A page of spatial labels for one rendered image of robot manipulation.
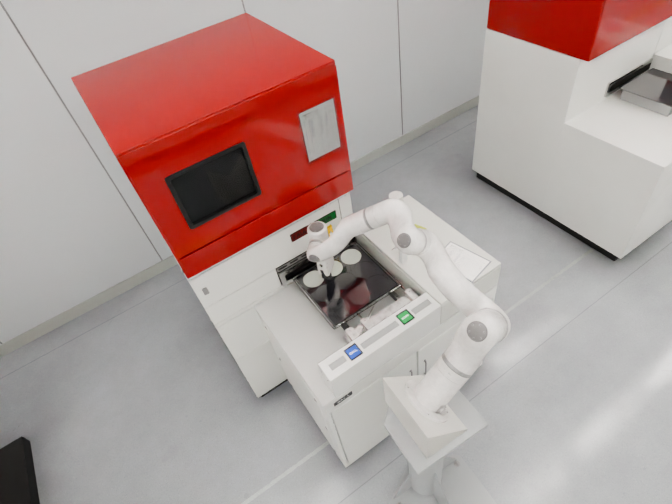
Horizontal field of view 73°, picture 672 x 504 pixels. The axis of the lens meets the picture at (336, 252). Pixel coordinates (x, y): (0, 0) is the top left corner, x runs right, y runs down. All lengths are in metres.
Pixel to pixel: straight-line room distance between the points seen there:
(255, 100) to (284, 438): 1.87
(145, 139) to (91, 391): 2.21
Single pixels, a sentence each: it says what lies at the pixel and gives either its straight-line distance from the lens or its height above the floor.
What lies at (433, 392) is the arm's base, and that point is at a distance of 1.68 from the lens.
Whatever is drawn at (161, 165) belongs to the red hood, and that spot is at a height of 1.72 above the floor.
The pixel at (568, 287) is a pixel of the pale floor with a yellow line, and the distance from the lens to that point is 3.35.
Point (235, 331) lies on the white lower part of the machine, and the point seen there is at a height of 0.73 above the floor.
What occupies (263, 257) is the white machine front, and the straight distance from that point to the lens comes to 2.05.
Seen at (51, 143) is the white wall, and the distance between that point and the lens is 3.19.
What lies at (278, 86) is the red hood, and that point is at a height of 1.81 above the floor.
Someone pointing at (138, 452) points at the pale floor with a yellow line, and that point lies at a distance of 3.08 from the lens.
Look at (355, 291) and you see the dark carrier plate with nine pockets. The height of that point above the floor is 0.90.
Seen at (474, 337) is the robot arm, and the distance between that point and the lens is 1.52.
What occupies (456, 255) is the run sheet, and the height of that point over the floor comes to 0.97.
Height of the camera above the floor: 2.52
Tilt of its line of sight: 46 degrees down
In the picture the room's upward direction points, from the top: 12 degrees counter-clockwise
